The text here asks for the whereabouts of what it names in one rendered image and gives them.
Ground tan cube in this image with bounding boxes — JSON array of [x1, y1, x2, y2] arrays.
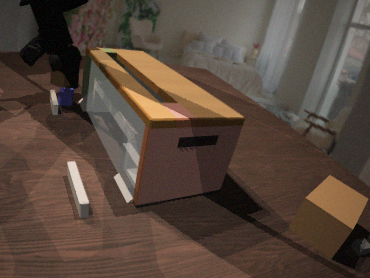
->
[[288, 175, 369, 259]]

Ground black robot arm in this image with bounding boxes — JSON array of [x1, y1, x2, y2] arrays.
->
[[19, 0, 89, 67]]

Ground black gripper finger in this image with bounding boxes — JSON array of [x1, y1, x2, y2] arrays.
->
[[57, 62, 80, 89]]

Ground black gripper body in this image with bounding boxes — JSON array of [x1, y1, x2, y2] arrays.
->
[[37, 15, 83, 71]]

